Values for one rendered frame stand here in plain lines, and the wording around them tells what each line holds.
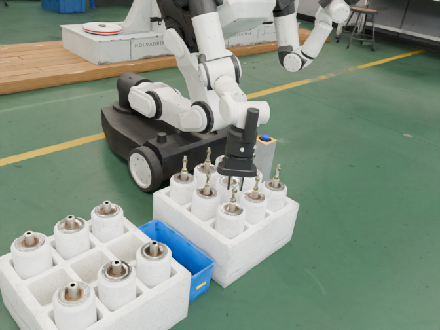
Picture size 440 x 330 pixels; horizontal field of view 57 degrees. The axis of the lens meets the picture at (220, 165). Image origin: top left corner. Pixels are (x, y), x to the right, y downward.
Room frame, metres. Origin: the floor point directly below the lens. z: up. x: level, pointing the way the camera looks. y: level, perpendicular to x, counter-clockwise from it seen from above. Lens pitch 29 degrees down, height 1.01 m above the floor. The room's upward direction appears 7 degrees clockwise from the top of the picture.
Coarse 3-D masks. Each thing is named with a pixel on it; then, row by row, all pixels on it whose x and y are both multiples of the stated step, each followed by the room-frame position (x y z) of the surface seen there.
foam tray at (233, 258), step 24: (168, 192) 1.25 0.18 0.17; (168, 216) 1.17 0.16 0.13; (192, 216) 1.11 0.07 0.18; (288, 216) 1.22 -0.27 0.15; (192, 240) 1.08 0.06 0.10; (216, 240) 1.01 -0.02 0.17; (240, 240) 1.02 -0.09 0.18; (264, 240) 1.12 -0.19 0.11; (288, 240) 1.25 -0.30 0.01; (216, 264) 1.01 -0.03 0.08; (240, 264) 1.03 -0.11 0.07
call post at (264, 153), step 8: (256, 144) 1.50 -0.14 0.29; (264, 144) 1.48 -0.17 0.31; (272, 144) 1.50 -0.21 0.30; (256, 152) 1.50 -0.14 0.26; (264, 152) 1.47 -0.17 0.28; (272, 152) 1.51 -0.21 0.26; (256, 160) 1.49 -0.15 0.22; (264, 160) 1.47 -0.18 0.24; (272, 160) 1.52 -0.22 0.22; (264, 168) 1.48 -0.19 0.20; (264, 176) 1.49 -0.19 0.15
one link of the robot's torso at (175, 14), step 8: (160, 0) 1.80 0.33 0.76; (168, 0) 1.76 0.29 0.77; (160, 8) 1.80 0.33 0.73; (168, 8) 1.75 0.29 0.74; (176, 8) 1.72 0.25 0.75; (168, 16) 1.77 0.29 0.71; (176, 16) 1.72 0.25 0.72; (184, 24) 1.69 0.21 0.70; (192, 40) 1.65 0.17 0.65; (192, 48) 1.70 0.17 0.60
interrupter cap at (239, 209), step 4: (224, 204) 1.10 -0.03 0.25; (228, 204) 1.10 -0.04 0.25; (236, 204) 1.11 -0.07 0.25; (224, 208) 1.08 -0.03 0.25; (228, 208) 1.08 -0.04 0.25; (236, 208) 1.09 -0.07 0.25; (240, 208) 1.09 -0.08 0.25; (224, 212) 1.05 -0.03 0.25; (228, 212) 1.06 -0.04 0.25; (232, 212) 1.06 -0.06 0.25; (236, 212) 1.06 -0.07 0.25; (240, 212) 1.06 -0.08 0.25
